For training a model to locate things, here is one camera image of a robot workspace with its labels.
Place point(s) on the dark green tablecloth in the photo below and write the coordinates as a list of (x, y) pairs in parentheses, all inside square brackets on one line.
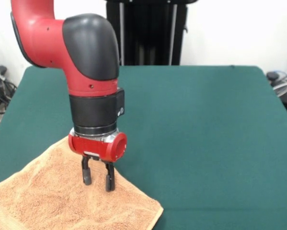
[(205, 143)]

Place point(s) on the small black round device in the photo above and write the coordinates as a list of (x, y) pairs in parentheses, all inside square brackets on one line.
[(272, 76)]

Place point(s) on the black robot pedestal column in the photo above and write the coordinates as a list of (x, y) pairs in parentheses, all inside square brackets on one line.
[(152, 36)]

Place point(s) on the tan terry towel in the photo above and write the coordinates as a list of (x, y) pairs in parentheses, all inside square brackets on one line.
[(49, 196)]

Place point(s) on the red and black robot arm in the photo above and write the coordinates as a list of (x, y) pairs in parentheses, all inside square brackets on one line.
[(90, 48)]

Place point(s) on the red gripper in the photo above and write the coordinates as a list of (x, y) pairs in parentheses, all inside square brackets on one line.
[(93, 146)]

